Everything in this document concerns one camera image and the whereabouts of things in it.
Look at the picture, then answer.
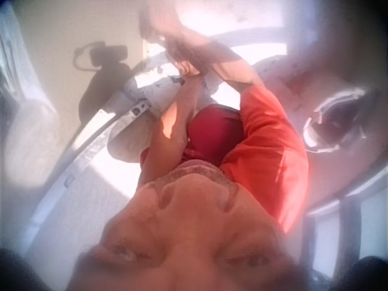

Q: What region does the person's right hand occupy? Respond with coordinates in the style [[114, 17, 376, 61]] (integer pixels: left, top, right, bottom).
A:
[[138, 0, 184, 45]]

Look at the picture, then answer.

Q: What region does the white paint-stained bar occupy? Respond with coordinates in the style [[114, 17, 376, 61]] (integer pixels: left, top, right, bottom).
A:
[[122, 59, 186, 118]]

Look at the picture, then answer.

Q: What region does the white window frame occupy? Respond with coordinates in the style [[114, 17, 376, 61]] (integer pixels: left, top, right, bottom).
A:
[[303, 169, 388, 273]]

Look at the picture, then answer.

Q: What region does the white curtain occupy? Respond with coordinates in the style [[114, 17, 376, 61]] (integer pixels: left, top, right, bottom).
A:
[[0, 2, 60, 128]]

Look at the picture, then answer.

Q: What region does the person's left hand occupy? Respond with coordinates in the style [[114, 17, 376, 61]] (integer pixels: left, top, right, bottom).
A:
[[178, 59, 204, 84]]

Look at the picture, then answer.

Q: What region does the dark bowl with white rim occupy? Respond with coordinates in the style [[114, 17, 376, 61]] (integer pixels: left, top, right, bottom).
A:
[[301, 87, 369, 154]]

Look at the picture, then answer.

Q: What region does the white curved metal rail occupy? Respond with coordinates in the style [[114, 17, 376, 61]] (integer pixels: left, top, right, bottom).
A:
[[22, 101, 152, 243]]

